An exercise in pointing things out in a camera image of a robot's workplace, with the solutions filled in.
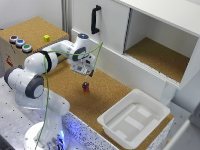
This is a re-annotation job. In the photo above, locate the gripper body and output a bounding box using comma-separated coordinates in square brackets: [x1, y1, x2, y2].
[69, 54, 97, 78]

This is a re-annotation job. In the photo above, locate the yellow block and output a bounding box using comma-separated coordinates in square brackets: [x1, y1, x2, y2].
[43, 34, 51, 43]

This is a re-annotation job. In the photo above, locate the white sliding door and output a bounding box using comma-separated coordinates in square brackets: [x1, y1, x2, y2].
[71, 0, 132, 56]

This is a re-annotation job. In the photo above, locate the green button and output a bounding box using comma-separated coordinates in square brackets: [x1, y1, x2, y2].
[21, 43, 33, 54]

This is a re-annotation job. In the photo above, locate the wooden drawer box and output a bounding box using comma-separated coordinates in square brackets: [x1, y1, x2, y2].
[0, 16, 71, 74]

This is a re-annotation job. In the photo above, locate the blue button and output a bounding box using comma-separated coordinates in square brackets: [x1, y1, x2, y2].
[15, 38, 26, 48]

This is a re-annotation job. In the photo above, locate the white plastic box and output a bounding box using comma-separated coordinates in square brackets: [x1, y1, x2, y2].
[96, 88, 172, 150]

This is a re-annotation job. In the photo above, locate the red button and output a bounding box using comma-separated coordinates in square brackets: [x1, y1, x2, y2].
[9, 35, 19, 44]

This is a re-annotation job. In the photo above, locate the white cabinet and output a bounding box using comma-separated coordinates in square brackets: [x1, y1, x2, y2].
[61, 0, 200, 108]

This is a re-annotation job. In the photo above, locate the green cable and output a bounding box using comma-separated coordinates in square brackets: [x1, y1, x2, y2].
[34, 41, 104, 150]

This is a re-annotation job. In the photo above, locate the black door handle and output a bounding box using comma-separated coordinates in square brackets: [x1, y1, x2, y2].
[90, 4, 102, 36]

